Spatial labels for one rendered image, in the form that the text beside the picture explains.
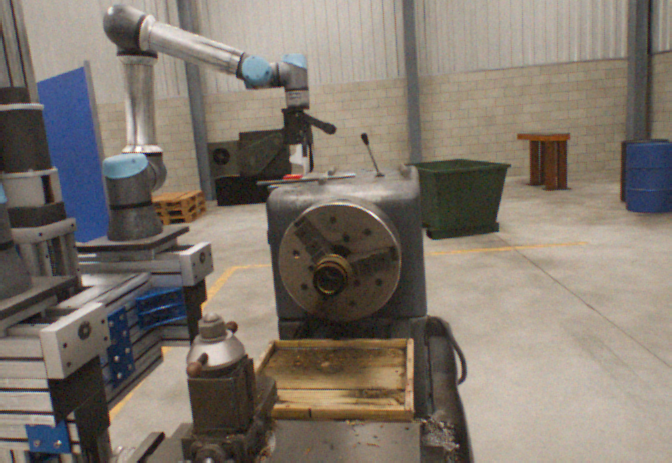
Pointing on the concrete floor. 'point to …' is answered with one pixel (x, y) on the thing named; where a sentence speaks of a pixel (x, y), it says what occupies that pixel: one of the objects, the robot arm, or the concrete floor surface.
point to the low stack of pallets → (179, 206)
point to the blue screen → (77, 149)
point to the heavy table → (549, 159)
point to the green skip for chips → (460, 196)
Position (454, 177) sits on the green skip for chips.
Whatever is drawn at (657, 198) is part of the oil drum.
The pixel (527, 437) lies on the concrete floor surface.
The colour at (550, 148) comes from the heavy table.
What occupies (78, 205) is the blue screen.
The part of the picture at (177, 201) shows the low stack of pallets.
